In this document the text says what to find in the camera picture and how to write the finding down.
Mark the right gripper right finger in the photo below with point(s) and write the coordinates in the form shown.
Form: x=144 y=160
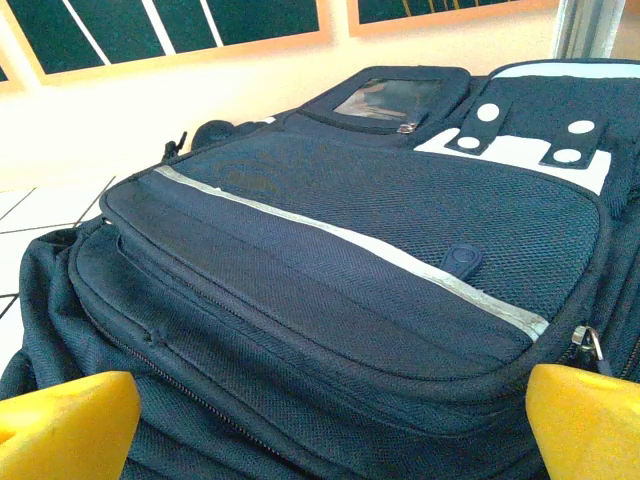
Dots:
x=590 y=430

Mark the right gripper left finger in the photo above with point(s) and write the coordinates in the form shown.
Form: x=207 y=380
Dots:
x=65 y=430

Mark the dark panel pale circle grass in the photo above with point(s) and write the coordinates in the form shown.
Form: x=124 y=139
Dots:
x=380 y=10

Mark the right aluminium corner post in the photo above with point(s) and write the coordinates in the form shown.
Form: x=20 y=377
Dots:
x=585 y=25

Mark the dark panel orange circle leaves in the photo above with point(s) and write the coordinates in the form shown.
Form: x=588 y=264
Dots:
x=2 y=75

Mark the navy blue backpack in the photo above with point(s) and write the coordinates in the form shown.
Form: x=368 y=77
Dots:
x=320 y=250

